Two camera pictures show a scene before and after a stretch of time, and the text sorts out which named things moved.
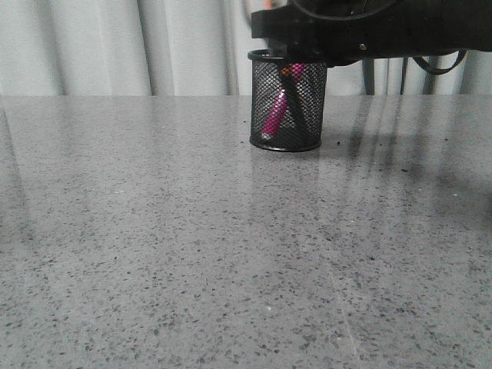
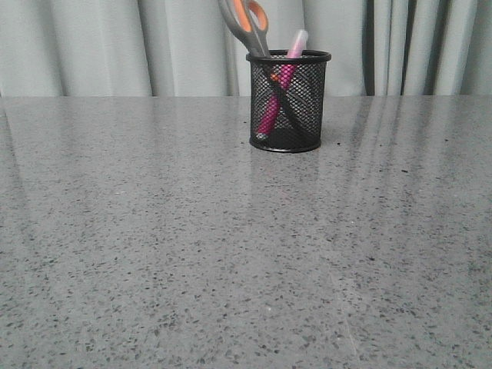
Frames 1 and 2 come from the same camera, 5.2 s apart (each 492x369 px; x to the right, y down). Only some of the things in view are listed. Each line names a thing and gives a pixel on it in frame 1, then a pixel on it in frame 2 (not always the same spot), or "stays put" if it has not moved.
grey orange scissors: (297, 108) → (247, 22)
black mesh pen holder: (287, 102) stays put
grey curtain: (179, 48) stays put
